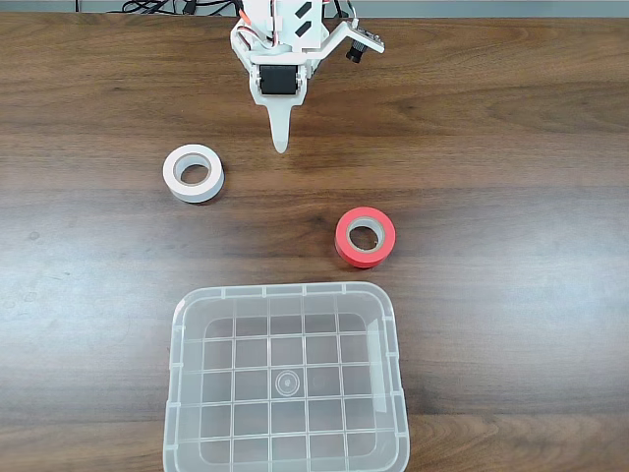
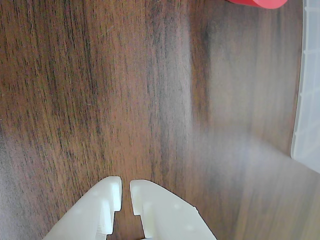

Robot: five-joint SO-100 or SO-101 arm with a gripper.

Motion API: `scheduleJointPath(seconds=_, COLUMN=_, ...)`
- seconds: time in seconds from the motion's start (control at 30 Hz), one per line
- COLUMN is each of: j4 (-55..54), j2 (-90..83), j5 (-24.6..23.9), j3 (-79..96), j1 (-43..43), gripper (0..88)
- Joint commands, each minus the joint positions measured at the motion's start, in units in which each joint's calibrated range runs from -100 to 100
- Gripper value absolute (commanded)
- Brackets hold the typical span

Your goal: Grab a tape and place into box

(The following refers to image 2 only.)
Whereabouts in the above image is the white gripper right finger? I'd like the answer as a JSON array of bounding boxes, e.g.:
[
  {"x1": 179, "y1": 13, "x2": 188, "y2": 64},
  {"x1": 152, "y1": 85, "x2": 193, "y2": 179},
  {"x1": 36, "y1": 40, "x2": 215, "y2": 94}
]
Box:
[{"x1": 129, "y1": 178, "x2": 219, "y2": 240}]

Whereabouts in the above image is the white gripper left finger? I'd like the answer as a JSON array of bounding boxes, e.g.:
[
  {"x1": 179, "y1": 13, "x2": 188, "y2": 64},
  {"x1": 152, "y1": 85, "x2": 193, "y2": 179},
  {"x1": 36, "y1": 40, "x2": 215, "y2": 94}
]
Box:
[{"x1": 42, "y1": 175, "x2": 123, "y2": 240}]

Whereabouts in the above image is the clear plastic storage box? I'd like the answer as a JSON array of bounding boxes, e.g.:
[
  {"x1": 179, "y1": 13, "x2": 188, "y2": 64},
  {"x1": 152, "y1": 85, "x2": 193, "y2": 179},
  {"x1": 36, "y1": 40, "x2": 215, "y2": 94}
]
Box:
[{"x1": 290, "y1": 0, "x2": 320, "y2": 174}]

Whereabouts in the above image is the red tape roll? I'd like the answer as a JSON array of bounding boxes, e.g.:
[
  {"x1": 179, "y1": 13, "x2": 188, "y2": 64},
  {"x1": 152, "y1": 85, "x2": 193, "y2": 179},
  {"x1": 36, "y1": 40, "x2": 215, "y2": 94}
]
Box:
[{"x1": 226, "y1": 0, "x2": 288, "y2": 10}]

